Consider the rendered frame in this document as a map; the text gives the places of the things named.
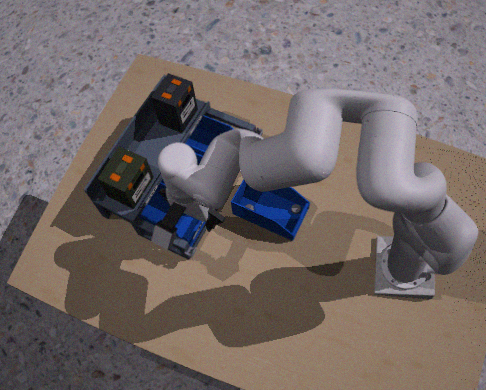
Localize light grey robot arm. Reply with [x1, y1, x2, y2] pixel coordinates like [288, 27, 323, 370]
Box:
[151, 88, 478, 289]

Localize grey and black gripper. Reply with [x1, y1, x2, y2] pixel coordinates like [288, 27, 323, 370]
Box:
[159, 188, 225, 232]

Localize black case with orange latches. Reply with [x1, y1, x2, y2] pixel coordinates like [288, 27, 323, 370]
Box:
[151, 73, 198, 133]

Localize blue bin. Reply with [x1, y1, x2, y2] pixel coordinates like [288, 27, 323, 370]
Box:
[186, 115, 234, 156]
[231, 179, 308, 240]
[140, 182, 205, 246]
[161, 153, 203, 184]

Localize dark green case with orange latches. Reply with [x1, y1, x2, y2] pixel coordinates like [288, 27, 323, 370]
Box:
[97, 147, 154, 209]

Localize dark grey shelf rack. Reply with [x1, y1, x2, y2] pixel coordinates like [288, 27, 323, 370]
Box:
[84, 75, 263, 260]

